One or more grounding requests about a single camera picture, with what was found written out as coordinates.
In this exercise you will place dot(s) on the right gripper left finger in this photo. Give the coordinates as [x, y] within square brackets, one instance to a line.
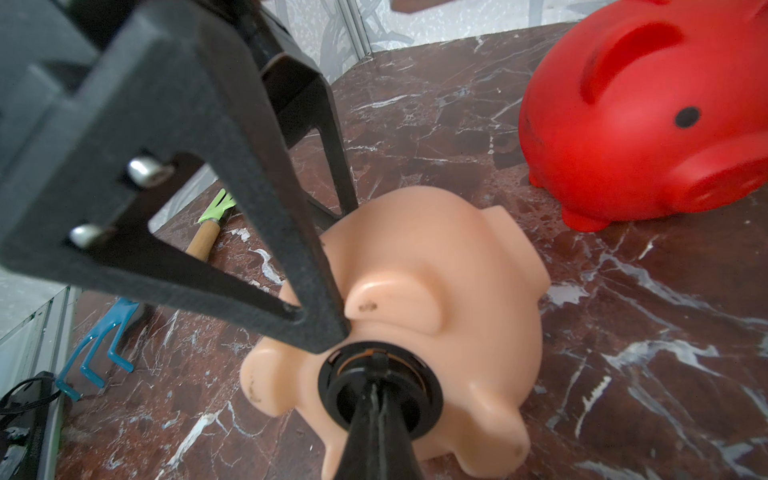
[360, 455]

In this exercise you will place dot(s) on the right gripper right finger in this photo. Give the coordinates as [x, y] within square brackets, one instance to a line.
[395, 454]

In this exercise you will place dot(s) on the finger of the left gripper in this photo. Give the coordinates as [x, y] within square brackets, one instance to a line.
[108, 108]
[302, 100]

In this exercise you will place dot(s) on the black plug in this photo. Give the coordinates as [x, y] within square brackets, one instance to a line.
[351, 371]

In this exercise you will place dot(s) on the beige piggy bank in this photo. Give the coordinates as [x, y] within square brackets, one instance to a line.
[433, 280]

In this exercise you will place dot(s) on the red piggy bank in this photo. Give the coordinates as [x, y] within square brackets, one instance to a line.
[647, 109]

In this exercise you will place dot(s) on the green garden fork tool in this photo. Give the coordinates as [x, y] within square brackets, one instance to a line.
[209, 225]

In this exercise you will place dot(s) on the blue garden rake tool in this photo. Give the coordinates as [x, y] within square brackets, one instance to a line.
[123, 314]

